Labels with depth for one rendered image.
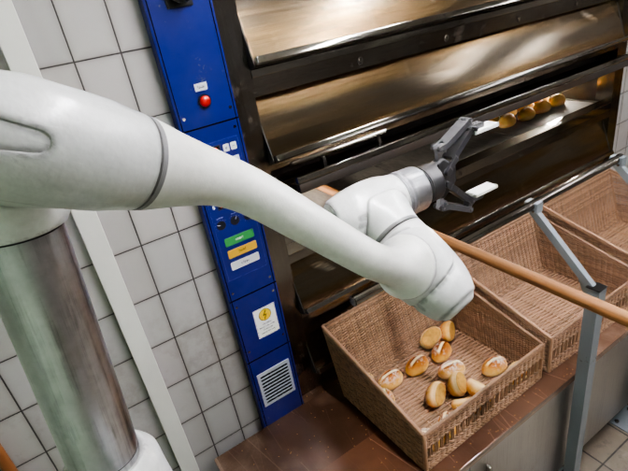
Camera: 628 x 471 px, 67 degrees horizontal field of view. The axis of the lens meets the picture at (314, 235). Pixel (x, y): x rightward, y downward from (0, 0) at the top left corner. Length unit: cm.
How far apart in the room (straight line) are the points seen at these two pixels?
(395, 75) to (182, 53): 71
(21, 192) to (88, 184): 5
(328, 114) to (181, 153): 98
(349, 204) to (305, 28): 69
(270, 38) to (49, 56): 51
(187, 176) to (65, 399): 35
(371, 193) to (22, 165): 55
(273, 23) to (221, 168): 84
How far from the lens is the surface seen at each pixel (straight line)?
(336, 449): 164
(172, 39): 121
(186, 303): 140
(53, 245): 63
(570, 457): 214
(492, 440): 165
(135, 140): 47
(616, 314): 113
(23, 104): 44
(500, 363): 180
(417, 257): 73
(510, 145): 213
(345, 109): 148
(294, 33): 137
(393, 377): 174
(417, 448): 152
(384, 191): 84
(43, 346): 67
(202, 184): 53
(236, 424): 172
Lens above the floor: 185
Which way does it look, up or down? 27 degrees down
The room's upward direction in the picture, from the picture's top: 10 degrees counter-clockwise
